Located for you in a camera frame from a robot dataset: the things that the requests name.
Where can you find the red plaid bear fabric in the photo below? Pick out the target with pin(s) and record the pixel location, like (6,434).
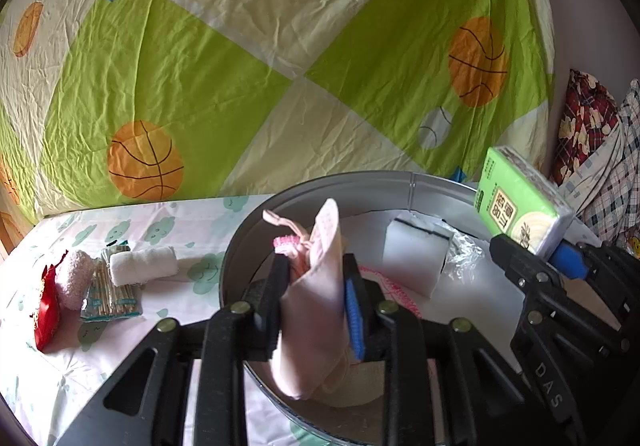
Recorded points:
(588,117)

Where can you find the clear plastic bag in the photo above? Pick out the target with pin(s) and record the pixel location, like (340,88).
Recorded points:
(463,256)

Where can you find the red fabric pouch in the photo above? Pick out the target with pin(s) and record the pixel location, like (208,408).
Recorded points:
(48,313)

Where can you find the green tissue pack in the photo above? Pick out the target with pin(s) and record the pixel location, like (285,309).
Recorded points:
(513,198)

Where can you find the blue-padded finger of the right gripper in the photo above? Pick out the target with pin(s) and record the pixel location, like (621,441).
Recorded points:
(612,273)

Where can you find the white cloth pink stitching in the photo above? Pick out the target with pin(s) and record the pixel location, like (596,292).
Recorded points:
(391,290)

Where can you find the black-padded finger of the right gripper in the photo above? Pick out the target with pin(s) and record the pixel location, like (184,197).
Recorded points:
(569,356)

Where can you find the pack of toothpicks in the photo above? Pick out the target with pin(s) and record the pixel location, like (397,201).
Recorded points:
(103,301)

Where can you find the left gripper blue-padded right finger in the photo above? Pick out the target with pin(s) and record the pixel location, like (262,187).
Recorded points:
(444,384)

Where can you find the pink fluffy towel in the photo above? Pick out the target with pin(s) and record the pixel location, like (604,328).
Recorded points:
(72,279)

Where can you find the round metal cookie tin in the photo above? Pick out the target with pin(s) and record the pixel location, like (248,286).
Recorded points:
(361,192)

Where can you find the pale pink cloth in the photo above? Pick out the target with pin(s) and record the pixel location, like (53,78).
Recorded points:
(313,359)

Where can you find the blue white plaid fabric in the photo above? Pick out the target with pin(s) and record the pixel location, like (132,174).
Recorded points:
(604,191)

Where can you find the left gripper black-padded left finger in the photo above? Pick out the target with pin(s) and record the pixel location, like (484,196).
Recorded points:
(144,402)

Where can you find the green cream basketball sheet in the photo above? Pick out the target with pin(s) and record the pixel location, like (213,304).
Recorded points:
(107,102)

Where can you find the white rolled gauze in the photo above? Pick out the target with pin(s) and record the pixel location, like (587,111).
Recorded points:
(140,267)

